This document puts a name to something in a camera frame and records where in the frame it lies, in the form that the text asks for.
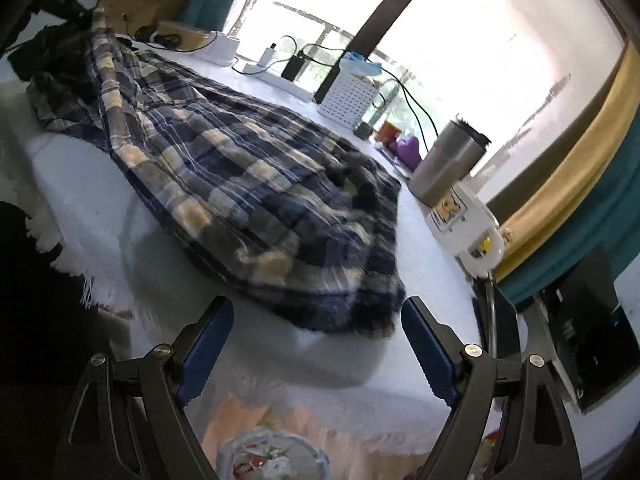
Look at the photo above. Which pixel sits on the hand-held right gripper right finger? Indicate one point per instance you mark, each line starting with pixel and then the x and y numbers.
pixel 430 355

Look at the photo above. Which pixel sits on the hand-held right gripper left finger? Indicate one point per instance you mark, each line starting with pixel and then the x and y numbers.
pixel 207 345

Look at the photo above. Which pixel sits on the blue yellow plaid shirt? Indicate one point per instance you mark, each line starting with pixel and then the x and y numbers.
pixel 240 180

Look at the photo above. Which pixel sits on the cardboard box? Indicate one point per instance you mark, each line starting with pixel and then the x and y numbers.
pixel 140 10

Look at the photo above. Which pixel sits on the white textured tablecloth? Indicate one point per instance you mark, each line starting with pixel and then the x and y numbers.
pixel 125 255

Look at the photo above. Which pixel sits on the trash bin with plastic bag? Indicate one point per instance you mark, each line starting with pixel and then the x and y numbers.
pixel 272 455

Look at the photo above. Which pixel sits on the white appliance with yellow print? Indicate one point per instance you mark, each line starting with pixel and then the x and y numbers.
pixel 465 230

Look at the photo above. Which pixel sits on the black monitor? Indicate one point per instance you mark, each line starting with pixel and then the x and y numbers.
pixel 590 330

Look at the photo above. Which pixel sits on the white desk lamp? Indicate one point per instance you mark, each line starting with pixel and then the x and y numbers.
pixel 222 49

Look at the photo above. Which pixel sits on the stainless steel tumbler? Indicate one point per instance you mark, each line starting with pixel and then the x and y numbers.
pixel 445 165

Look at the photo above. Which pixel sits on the purple cloth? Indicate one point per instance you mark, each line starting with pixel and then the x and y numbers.
pixel 407 152

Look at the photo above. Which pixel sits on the white charger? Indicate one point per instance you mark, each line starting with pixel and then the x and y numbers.
pixel 267 56

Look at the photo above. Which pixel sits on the red and yellow can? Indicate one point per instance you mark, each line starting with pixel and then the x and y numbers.
pixel 387 132

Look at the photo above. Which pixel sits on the white power strip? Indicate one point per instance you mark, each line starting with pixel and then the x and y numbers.
pixel 280 85

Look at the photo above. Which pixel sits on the small green jar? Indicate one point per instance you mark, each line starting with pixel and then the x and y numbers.
pixel 363 131

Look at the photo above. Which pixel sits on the teal and yellow curtain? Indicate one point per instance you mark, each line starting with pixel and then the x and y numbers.
pixel 575 170

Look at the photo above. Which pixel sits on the black power adapter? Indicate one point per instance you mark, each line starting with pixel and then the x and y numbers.
pixel 295 66

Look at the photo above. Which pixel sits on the white perforated basket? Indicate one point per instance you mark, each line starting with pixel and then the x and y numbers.
pixel 347 100

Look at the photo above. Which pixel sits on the blue packet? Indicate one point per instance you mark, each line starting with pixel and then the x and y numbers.
pixel 361 64

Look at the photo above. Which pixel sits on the metal chair frame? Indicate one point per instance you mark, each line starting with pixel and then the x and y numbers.
pixel 492 315

